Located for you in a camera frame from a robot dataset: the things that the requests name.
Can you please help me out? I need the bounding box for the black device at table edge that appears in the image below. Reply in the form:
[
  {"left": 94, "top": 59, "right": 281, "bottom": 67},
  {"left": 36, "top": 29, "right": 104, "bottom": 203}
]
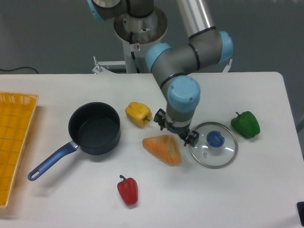
[{"left": 297, "top": 201, "right": 304, "bottom": 227}]

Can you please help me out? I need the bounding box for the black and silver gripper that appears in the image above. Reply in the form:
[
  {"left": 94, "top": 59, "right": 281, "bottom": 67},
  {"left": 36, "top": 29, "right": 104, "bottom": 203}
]
[{"left": 153, "top": 108, "right": 199, "bottom": 147}]

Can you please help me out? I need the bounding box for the orange triangle bread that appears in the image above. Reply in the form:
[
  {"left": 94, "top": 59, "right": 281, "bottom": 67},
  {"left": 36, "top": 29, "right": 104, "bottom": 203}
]
[{"left": 142, "top": 134, "right": 182, "bottom": 166}]

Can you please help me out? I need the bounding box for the yellow bell pepper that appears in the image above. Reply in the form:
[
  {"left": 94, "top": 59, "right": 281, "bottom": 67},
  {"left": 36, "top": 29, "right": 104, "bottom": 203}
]
[{"left": 125, "top": 102, "right": 152, "bottom": 128}]

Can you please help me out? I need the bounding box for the black cable on floor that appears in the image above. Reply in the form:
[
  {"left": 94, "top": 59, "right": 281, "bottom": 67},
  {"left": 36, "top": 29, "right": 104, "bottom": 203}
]
[{"left": 0, "top": 65, "right": 40, "bottom": 74}]

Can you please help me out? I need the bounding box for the glass lid with blue knob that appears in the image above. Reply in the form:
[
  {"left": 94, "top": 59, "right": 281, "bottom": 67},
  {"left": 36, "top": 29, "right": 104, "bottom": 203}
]
[{"left": 189, "top": 121, "right": 239, "bottom": 169}]

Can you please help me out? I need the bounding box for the dark pot with blue handle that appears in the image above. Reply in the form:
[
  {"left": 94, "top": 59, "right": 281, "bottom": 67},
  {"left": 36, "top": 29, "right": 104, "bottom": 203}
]
[{"left": 27, "top": 102, "right": 121, "bottom": 181}]

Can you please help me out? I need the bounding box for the yellow woven basket tray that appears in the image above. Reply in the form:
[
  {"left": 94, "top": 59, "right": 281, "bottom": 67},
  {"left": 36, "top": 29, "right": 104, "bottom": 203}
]
[{"left": 0, "top": 91, "right": 39, "bottom": 208}]

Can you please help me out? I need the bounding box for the red bell pepper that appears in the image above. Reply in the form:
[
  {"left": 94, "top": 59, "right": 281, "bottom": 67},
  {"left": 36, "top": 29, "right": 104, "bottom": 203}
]
[{"left": 117, "top": 175, "right": 138, "bottom": 206}]

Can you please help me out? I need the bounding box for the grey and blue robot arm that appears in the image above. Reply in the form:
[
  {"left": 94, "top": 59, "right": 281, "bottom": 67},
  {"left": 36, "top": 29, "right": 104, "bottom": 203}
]
[{"left": 87, "top": 0, "right": 233, "bottom": 146}]

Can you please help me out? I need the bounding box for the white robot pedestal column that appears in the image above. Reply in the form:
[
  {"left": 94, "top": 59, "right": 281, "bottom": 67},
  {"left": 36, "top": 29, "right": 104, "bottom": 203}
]
[{"left": 114, "top": 7, "right": 168, "bottom": 74}]

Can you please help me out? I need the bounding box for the green bell pepper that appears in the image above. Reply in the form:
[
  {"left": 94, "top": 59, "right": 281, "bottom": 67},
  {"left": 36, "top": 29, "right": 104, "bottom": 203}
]
[{"left": 231, "top": 111, "right": 261, "bottom": 139}]

